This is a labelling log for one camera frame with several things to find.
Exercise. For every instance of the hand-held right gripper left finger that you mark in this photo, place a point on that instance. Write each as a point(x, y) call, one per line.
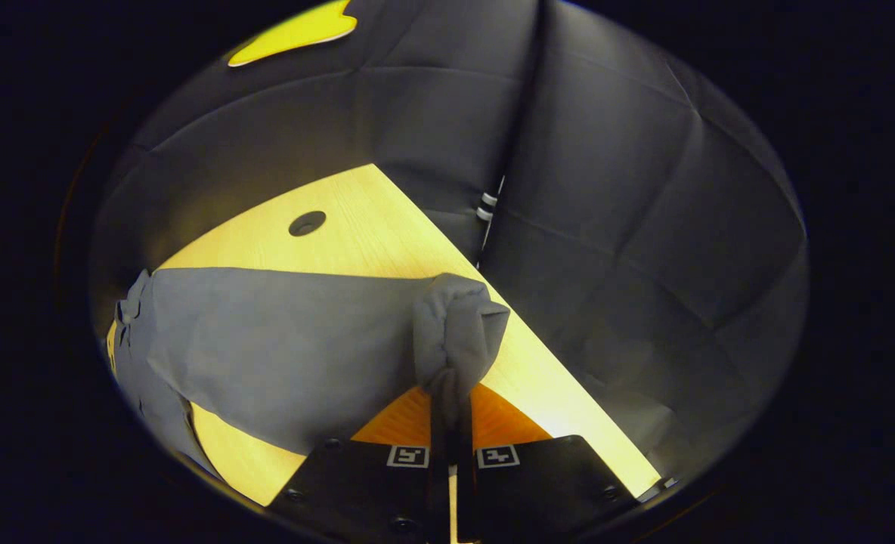
point(364, 491)

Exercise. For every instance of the grey button shirt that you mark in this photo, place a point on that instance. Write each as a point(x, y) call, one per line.
point(281, 347)

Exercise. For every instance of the thin white rod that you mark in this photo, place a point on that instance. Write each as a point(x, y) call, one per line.
point(486, 208)

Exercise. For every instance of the black backdrop cloth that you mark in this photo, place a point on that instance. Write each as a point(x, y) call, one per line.
point(629, 264)

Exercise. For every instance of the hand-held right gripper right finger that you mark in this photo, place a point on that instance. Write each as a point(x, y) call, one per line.
point(538, 483)

